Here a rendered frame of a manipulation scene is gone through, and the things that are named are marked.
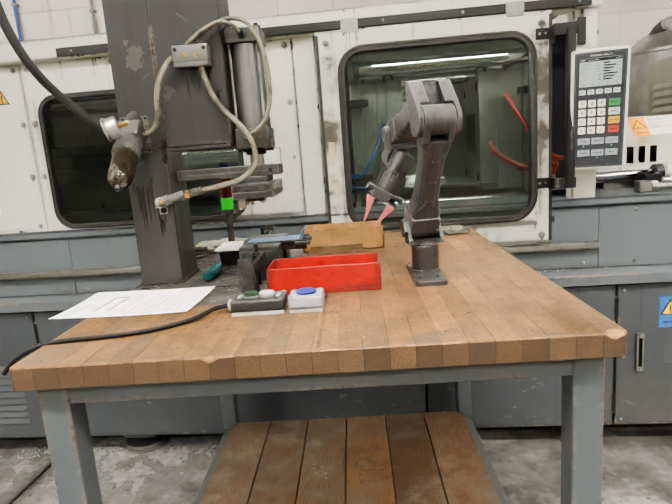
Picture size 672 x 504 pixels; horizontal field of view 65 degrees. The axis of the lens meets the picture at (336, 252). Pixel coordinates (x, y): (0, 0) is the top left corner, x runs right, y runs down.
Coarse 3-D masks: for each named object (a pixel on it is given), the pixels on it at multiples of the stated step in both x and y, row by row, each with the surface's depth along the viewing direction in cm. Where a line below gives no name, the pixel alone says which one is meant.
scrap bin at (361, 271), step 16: (320, 256) 126; (336, 256) 126; (352, 256) 126; (368, 256) 126; (272, 272) 116; (288, 272) 116; (304, 272) 115; (320, 272) 115; (336, 272) 115; (352, 272) 115; (368, 272) 115; (272, 288) 116; (288, 288) 116; (336, 288) 116; (352, 288) 116; (368, 288) 116
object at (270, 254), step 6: (240, 252) 131; (246, 252) 131; (270, 252) 131; (276, 252) 131; (282, 252) 136; (288, 252) 148; (240, 258) 132; (270, 258) 131; (276, 258) 131; (264, 270) 132; (264, 276) 132
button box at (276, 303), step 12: (228, 300) 106; (240, 300) 104; (252, 300) 103; (264, 300) 103; (276, 300) 103; (204, 312) 105; (240, 312) 104; (252, 312) 104; (264, 312) 103; (276, 312) 103; (168, 324) 99; (180, 324) 100; (84, 336) 95; (96, 336) 95; (108, 336) 96; (120, 336) 96; (36, 348) 95; (12, 360) 96
